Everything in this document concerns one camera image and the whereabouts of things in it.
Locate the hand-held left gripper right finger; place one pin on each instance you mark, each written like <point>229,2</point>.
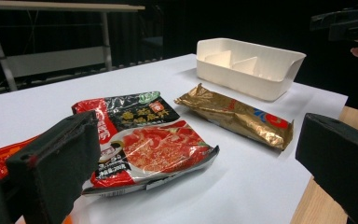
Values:
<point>341,161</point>

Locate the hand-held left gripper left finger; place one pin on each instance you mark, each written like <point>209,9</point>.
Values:
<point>56,155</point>

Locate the white plastic storage box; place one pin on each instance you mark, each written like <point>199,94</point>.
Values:
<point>254,77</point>

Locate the red and black soup packet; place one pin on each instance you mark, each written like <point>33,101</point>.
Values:
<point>155,146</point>

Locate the gold foil packet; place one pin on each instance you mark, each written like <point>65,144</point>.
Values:
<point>230,115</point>

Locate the white table cover sheet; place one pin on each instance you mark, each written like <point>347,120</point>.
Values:
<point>245,186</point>

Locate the white metal desk frame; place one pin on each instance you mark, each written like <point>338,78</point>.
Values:
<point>52,60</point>

